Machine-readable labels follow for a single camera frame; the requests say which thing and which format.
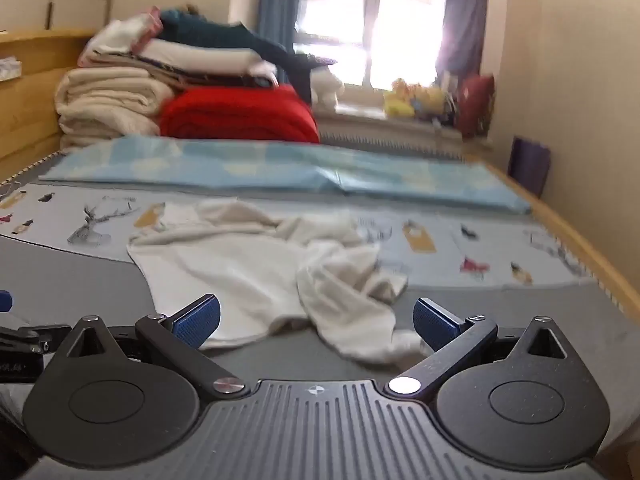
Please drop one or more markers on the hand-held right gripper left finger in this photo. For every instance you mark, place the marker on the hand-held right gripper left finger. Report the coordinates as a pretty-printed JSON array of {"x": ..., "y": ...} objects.
[{"x": 197, "y": 321}]

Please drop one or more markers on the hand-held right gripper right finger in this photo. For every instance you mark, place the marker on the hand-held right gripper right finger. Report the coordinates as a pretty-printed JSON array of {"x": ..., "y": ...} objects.
[{"x": 435, "y": 324}]

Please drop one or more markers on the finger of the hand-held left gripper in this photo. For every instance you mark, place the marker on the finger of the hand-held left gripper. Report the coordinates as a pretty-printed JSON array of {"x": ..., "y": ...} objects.
[{"x": 30, "y": 336}]

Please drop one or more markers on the white garment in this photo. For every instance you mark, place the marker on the white garment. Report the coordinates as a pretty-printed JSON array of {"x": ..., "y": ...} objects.
[{"x": 240, "y": 270}]

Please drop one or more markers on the stack of folded clothes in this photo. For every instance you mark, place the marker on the stack of folded clothes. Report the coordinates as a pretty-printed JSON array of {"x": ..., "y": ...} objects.
[{"x": 130, "y": 50}]

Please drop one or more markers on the deer printed bed sheet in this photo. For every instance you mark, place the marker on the deer printed bed sheet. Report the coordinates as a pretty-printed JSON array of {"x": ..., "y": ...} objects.
[{"x": 450, "y": 260}]

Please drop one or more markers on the grey bed cover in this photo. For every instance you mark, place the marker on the grey bed cover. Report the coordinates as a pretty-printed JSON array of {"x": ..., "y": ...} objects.
[{"x": 75, "y": 285}]

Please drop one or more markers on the light blue folded sheet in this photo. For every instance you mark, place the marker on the light blue folded sheet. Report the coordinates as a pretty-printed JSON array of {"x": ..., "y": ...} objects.
[{"x": 280, "y": 170}]

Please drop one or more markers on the radiator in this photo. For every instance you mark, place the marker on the radiator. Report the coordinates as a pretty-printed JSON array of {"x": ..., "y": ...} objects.
[{"x": 400, "y": 142}]

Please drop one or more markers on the purple box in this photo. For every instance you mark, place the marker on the purple box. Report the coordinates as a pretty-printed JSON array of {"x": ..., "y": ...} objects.
[{"x": 529, "y": 162}]

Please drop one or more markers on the red folded blanket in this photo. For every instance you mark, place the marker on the red folded blanket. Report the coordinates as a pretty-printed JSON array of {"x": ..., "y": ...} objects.
[{"x": 240, "y": 115}]

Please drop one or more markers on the red bag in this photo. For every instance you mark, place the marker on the red bag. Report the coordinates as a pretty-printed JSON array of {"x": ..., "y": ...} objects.
[{"x": 475, "y": 105}]

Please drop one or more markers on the yellow plush toys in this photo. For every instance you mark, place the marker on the yellow plush toys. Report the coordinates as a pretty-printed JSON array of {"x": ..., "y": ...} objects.
[{"x": 415, "y": 97}]

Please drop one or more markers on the cream folded blanket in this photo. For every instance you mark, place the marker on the cream folded blanket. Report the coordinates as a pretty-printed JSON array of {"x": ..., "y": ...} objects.
[{"x": 105, "y": 105}]

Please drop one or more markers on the white plush toy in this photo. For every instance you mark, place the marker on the white plush toy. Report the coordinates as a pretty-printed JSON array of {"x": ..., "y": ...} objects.
[{"x": 327, "y": 87}]

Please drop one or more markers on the tissue box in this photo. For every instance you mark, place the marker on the tissue box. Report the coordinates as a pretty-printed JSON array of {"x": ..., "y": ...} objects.
[{"x": 10, "y": 69}]

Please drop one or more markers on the dark teal garment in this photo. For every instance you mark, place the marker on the dark teal garment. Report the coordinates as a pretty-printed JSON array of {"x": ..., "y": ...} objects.
[{"x": 215, "y": 30}]

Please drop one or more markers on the window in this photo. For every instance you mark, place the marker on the window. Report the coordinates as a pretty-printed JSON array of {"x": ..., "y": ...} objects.
[{"x": 370, "y": 20}]

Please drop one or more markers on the purple curtain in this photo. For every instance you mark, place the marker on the purple curtain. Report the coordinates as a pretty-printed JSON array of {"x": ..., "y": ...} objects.
[{"x": 465, "y": 10}]

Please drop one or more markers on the blue curtain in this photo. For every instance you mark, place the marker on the blue curtain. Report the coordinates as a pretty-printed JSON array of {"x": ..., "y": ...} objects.
[{"x": 280, "y": 5}]

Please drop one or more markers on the wooden bed frame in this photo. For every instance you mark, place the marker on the wooden bed frame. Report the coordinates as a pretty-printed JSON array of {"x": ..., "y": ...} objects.
[{"x": 30, "y": 110}]

